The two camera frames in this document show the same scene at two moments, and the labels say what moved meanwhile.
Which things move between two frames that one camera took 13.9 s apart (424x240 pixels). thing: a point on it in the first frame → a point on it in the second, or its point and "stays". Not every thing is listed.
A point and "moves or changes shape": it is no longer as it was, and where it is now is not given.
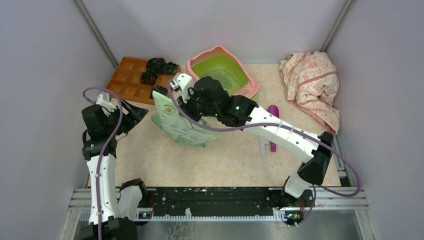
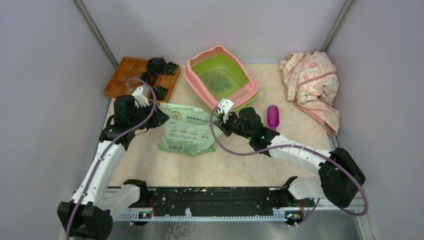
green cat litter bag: x=167 y=117 moves or changes shape
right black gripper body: x=193 y=106 → x=233 y=123
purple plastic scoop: x=274 y=110 stays
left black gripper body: x=129 y=120 → x=141 y=112
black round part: x=156 y=66 stays
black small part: x=148 y=78 stays
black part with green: x=170 y=68 stays
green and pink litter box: x=218 y=62 stays
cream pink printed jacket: x=312 y=84 stays
